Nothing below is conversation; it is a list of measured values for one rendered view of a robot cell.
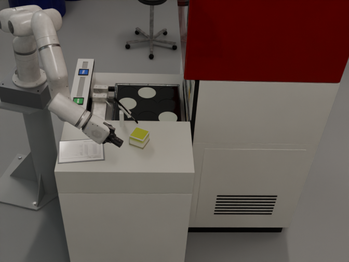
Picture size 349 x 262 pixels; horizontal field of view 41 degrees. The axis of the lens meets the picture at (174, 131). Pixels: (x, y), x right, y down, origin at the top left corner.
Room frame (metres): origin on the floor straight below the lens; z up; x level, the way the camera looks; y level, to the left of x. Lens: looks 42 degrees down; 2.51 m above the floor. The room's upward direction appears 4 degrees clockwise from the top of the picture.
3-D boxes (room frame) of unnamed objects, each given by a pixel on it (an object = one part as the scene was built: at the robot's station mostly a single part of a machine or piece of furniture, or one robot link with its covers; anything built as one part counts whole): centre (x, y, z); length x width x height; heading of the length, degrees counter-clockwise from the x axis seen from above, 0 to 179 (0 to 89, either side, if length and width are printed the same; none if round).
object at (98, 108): (1.94, 0.42, 0.87); 0.36 x 0.08 x 0.03; 5
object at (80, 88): (2.01, 0.52, 0.89); 0.55 x 0.09 x 0.14; 5
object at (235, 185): (2.21, -0.39, 0.41); 0.82 x 0.70 x 0.82; 5
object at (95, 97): (2.01, 0.42, 0.89); 0.08 x 0.03 x 0.03; 95
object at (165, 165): (1.58, 0.22, 0.89); 0.62 x 0.35 x 0.14; 95
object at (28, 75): (2.11, 0.83, 1.02); 0.19 x 0.19 x 0.18
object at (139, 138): (1.60, 0.16, 1.00); 0.07 x 0.07 x 0.07; 69
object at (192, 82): (2.19, -0.05, 1.02); 0.81 x 0.03 x 0.40; 5
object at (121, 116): (1.72, 0.25, 1.03); 0.06 x 0.04 x 0.13; 95
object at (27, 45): (2.13, 0.80, 1.23); 0.19 x 0.12 x 0.24; 120
